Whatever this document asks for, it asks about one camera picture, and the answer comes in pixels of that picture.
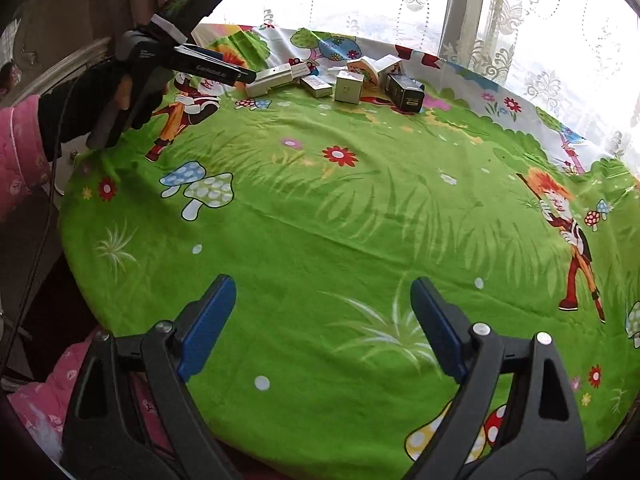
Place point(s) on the carved cream furniture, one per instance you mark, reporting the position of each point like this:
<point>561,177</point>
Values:
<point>50,60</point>

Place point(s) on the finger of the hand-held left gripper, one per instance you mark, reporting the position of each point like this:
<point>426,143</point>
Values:
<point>207,53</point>
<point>242,76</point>

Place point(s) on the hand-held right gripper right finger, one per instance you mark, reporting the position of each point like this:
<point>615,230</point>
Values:
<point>440,330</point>

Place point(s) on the person's left hand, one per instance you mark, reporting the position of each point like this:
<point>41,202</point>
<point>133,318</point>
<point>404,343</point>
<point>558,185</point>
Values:
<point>85,105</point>

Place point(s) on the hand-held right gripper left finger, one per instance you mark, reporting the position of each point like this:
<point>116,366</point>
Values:
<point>210,325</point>

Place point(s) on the pink quilted clothing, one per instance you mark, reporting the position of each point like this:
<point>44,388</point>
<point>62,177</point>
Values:
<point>55,395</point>

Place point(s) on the white box with emblem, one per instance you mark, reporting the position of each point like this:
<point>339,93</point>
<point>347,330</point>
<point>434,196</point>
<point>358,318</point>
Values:
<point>349,87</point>

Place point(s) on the white lace curtain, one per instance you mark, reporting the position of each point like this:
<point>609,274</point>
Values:
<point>400,0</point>

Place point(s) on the yellow and white box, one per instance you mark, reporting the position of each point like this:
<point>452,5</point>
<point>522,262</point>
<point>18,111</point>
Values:
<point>317,86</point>

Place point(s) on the black box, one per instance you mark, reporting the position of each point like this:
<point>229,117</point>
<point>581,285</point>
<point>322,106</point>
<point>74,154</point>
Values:
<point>406,91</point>

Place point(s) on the green cartoon printed tablecloth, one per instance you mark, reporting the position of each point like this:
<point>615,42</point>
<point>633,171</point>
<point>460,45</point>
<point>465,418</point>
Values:
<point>320,220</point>

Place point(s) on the small white box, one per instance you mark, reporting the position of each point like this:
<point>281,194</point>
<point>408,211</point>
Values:
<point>300,70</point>

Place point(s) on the white plastic device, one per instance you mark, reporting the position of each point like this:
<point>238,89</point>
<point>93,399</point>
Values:
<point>267,82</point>

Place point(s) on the person's left forearm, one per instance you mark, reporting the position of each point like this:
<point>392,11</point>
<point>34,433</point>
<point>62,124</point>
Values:
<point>20,160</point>

